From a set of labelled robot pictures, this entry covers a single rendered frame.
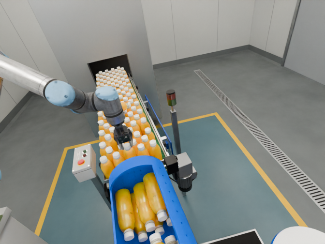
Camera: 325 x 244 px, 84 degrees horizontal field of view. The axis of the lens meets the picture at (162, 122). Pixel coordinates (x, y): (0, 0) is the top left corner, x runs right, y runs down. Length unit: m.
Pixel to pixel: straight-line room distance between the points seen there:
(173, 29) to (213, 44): 1.19
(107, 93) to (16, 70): 0.35
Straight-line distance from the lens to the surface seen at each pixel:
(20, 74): 0.90
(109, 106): 0.83
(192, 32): 5.20
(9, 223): 1.26
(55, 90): 0.77
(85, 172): 1.15
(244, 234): 1.85
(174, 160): 1.11
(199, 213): 2.04
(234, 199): 2.15
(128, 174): 0.93
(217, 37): 5.50
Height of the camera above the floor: 1.84
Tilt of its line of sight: 37 degrees down
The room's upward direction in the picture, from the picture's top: 10 degrees counter-clockwise
